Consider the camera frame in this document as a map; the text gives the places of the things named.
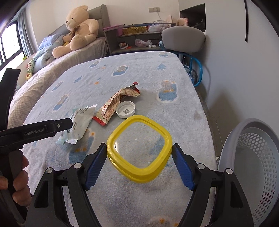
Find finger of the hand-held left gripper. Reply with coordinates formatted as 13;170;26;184
51;117;73;137

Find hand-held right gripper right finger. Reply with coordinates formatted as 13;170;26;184
171;143;254;227

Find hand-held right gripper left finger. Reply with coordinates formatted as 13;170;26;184
27;142;107;227

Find white green plastic wrapper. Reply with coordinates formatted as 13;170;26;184
55;104;98;145

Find yellow square lid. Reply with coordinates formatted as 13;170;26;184
106;115;173;183

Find grey perforated plastic basket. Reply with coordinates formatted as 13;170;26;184
218;118;279;227

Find person's left hand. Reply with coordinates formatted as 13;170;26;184
0;155;33;206

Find red beige snack wrapper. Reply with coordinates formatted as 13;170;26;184
93;81;140;126

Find bed with beige cover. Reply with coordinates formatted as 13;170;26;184
7;37;109;129

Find white round cap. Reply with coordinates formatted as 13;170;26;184
115;101;136;119

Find small green doll toy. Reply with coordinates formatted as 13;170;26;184
26;57;35;80

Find light blue printed pillow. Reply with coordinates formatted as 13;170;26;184
33;34;68;72

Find window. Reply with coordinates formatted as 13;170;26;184
0;21;23;70

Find beige teddy bear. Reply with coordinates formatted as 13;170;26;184
52;6;99;59

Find grey open shelf unit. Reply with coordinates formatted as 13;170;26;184
103;22;177;55

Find blue child chair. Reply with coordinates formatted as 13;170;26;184
178;52;203;86

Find grey curtain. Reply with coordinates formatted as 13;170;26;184
16;15;33;55

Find pink plastic box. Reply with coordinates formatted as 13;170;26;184
103;25;123;37

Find white wardrobe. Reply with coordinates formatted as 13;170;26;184
180;0;279;125

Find pink plastic bag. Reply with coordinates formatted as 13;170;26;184
135;39;153;47

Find grey upholstered headboard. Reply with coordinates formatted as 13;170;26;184
48;4;109;42

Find yellow snack packets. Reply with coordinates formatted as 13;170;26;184
122;26;149;35

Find white plastic bag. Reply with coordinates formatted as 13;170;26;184
148;22;172;33

